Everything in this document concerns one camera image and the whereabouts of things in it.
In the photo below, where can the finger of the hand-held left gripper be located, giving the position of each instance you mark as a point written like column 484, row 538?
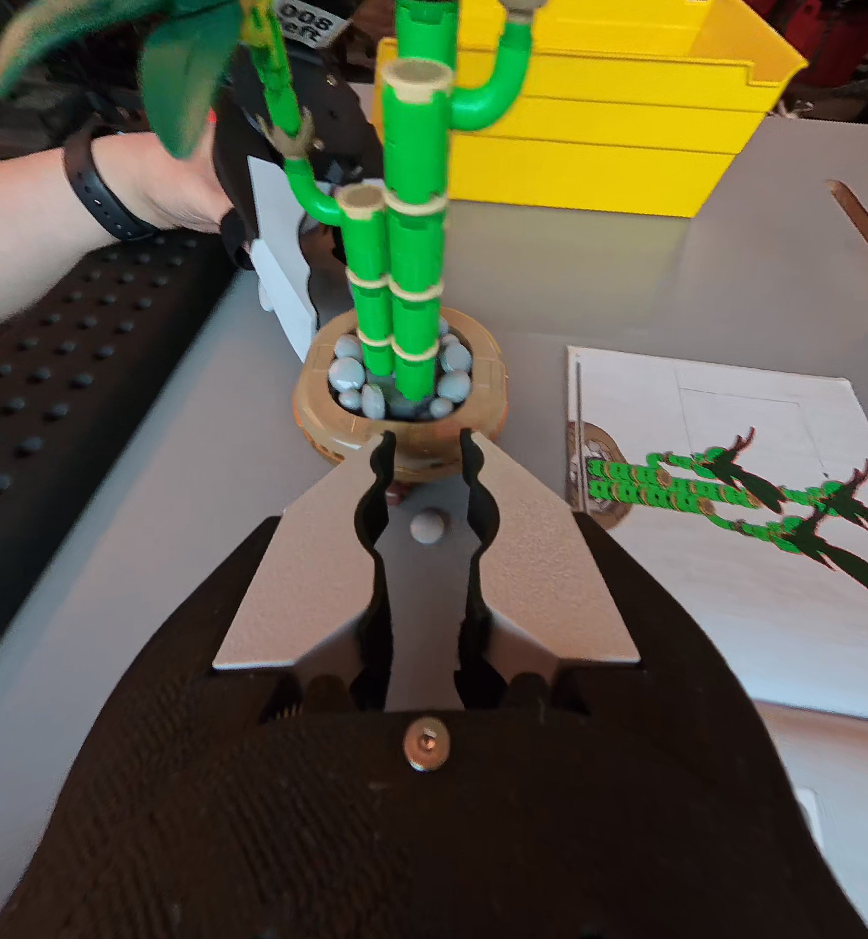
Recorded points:
column 276, row 220

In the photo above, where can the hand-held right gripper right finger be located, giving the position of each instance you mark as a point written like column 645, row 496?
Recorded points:
column 551, row 594

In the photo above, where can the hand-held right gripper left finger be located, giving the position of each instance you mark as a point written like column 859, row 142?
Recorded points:
column 302, row 594

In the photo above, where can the cluster of white lego pebbles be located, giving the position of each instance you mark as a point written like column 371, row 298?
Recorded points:
column 428, row 527

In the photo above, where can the green lego bamboo plant model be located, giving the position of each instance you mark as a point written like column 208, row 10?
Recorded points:
column 316, row 418

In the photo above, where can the lego instruction booklet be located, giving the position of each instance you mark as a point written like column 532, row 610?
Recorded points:
column 698, row 623

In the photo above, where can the person's left hand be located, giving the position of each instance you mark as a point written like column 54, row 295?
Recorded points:
column 170, row 183

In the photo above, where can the black wristband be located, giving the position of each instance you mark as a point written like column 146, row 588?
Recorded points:
column 104, row 198

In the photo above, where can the stacked yellow storage bins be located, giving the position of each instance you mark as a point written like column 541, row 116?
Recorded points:
column 588, row 169

